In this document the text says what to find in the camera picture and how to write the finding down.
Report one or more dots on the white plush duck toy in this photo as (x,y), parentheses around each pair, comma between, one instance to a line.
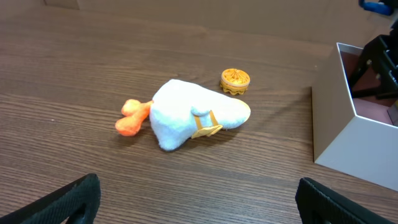
(180,111)

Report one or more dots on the small orange round wheel toy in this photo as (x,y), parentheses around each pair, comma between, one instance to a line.
(234,81)

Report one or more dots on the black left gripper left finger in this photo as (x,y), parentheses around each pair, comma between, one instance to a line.
(77,202)

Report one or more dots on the white cardboard box pink inside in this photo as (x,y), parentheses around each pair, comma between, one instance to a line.
(350,135)

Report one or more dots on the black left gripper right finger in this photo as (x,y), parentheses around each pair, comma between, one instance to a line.
(317,204)

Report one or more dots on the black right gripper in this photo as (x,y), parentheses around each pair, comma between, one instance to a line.
(380,55)

